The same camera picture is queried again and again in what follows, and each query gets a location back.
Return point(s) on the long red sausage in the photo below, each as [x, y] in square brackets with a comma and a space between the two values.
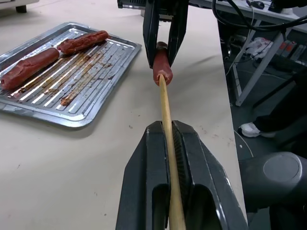
[28, 68]

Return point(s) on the black furniture foot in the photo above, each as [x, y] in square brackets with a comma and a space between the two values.
[21, 8]

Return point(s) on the white plastic bag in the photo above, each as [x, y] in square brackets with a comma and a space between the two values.
[260, 46]

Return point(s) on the skewered red sausage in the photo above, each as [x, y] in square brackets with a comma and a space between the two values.
[161, 63]

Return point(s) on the white desk frame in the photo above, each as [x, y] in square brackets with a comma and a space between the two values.
[254, 72]

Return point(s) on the cracked red sausage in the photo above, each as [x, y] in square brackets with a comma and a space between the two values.
[82, 42]

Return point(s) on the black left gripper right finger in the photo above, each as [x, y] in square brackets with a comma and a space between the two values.
[204, 182]

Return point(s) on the black trouser leg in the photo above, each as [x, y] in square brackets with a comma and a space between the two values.
[287, 115]

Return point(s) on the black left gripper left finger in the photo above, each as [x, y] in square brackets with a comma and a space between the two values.
[141, 172]

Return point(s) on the white sneaker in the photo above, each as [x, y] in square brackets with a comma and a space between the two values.
[250, 129]

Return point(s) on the silver ribbed metal tray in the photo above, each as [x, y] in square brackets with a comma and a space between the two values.
[96, 79]

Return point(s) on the wooden skewer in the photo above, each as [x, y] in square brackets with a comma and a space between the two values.
[168, 134]

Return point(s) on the dark grey robot body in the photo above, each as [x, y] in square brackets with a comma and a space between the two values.
[275, 182]

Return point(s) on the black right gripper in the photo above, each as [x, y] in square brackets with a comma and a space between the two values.
[166, 8]

